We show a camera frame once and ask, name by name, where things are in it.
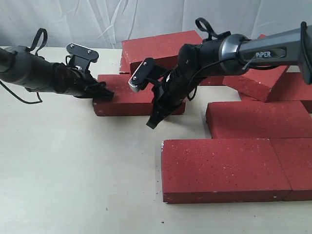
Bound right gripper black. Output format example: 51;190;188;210
146;65;202;129

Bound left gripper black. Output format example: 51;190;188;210
52;63;114;100

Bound red brick moved to row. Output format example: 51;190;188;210
93;74;186;117

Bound red brick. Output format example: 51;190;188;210
269;72;312;113
119;30;202;74
222;34;291;102
161;138;292;204
270;138;312;201
206;101;312;139

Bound right robot arm dark grey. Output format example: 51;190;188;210
146;21;312;129

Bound left robot arm dark grey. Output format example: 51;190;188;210
0;43;114;100

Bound white backdrop cloth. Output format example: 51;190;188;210
0;0;312;48

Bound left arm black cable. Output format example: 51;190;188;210
0;28;48;105

